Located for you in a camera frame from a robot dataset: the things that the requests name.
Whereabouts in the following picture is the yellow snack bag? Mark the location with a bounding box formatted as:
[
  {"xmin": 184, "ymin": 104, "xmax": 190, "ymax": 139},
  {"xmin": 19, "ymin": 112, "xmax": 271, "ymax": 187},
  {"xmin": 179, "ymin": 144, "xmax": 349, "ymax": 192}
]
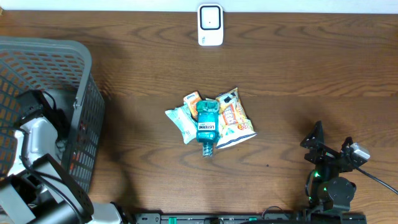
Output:
[{"xmin": 216, "ymin": 87, "xmax": 257, "ymax": 149}]

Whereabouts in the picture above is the teal mouthwash bottle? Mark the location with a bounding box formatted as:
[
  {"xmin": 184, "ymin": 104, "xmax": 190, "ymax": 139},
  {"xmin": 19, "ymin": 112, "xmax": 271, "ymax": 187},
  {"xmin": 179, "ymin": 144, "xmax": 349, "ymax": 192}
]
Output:
[{"xmin": 196, "ymin": 99, "xmax": 220, "ymax": 157}]

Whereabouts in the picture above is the orange tissue pack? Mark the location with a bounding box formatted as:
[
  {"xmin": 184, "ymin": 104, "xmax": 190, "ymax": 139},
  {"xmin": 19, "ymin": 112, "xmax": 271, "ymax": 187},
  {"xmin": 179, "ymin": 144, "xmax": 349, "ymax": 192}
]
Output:
[{"xmin": 183, "ymin": 91, "xmax": 201, "ymax": 119}]

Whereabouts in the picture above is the light green wipes pack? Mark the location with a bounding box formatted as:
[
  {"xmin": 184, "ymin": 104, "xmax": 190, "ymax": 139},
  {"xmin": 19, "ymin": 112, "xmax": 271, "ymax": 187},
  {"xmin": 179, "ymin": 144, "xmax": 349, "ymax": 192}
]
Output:
[{"xmin": 165, "ymin": 104, "xmax": 197, "ymax": 144}]

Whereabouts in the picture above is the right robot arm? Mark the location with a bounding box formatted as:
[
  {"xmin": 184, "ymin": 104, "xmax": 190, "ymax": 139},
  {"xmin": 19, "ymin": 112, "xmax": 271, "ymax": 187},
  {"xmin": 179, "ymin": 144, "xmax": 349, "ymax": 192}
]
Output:
[{"xmin": 300, "ymin": 121, "xmax": 356, "ymax": 213}]

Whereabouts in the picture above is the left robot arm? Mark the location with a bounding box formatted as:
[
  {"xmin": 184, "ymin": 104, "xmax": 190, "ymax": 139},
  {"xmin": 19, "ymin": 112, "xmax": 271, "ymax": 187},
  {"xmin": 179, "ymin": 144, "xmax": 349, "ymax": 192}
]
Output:
[{"xmin": 1, "ymin": 90, "xmax": 133, "ymax": 224}]

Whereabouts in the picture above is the white barcode scanner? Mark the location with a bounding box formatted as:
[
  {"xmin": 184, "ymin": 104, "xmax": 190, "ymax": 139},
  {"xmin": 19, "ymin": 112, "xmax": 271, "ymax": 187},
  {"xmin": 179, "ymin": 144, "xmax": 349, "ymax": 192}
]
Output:
[{"xmin": 197, "ymin": 4, "xmax": 224, "ymax": 47}]

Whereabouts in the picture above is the grey plastic mesh basket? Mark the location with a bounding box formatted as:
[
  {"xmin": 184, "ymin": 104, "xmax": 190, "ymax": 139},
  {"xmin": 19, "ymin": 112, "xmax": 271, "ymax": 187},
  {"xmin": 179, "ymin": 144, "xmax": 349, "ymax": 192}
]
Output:
[{"xmin": 1, "ymin": 36, "xmax": 104, "ymax": 191}]

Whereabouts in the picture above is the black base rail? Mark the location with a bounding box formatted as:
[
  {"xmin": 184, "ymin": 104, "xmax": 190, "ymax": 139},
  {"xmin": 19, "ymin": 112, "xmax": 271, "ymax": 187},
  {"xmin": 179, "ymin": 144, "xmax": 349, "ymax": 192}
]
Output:
[{"xmin": 134, "ymin": 212, "xmax": 367, "ymax": 224}]

